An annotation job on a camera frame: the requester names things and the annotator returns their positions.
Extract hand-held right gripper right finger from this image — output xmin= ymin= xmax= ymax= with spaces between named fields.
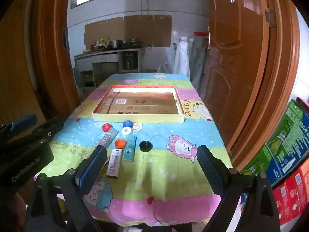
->
xmin=197 ymin=145 xmax=282 ymax=232

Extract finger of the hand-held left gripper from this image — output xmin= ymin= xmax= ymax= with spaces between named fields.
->
xmin=13 ymin=115 xmax=66 ymax=151
xmin=0 ymin=113 xmax=38 ymax=141

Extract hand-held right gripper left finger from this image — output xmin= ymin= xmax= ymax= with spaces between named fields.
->
xmin=24 ymin=145 xmax=107 ymax=232

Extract white cartoon cat box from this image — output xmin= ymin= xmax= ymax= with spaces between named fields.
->
xmin=106 ymin=148 xmax=122 ymax=179

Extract clear plastic box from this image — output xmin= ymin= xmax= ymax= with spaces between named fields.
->
xmin=95 ymin=128 xmax=119 ymax=148

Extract teal small box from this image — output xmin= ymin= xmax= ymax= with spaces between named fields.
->
xmin=124 ymin=135 xmax=137 ymax=162

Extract black bottle cap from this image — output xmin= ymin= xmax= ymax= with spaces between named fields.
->
xmin=139 ymin=141 xmax=153 ymax=153

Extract shallow cardboard box tray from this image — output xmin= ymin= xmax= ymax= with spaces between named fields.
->
xmin=92 ymin=85 xmax=186 ymax=124

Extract blue carton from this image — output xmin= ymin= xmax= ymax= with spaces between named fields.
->
xmin=267 ymin=155 xmax=309 ymax=186

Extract red carton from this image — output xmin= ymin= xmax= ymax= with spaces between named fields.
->
xmin=273 ymin=167 xmax=309 ymax=226

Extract kitchen counter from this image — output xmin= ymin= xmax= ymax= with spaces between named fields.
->
xmin=74 ymin=47 xmax=141 ymax=87

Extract large green carton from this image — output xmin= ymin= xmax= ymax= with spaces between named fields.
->
xmin=266 ymin=99 xmax=309 ymax=172

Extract clear plastic bag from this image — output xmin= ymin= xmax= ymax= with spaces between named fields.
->
xmin=157 ymin=63 xmax=175 ymax=74

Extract clear plastic sheeting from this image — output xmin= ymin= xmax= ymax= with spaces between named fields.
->
xmin=188 ymin=35 xmax=208 ymax=90

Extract white rolled sheet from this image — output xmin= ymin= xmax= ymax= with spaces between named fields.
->
xmin=174 ymin=37 xmax=189 ymax=75

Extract brown wooden door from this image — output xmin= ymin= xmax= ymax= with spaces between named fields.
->
xmin=200 ymin=0 xmax=269 ymax=137

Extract black stove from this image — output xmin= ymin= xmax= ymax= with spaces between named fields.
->
xmin=122 ymin=39 xmax=143 ymax=48

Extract metal door hinge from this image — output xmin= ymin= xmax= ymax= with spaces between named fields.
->
xmin=265 ymin=8 xmax=276 ymax=28

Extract dark wooden door post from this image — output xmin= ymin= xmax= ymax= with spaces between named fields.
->
xmin=31 ymin=0 xmax=81 ymax=119

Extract wooden door frame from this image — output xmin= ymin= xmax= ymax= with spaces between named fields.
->
xmin=227 ymin=0 xmax=301 ymax=172

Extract cardboard wall panels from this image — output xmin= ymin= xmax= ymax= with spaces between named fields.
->
xmin=84 ymin=14 xmax=172 ymax=48

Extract metal door handle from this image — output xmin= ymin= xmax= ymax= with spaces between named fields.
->
xmin=207 ymin=26 xmax=214 ymax=50

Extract hanging cable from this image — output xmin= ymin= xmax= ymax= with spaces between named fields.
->
xmin=145 ymin=0 xmax=150 ymax=47

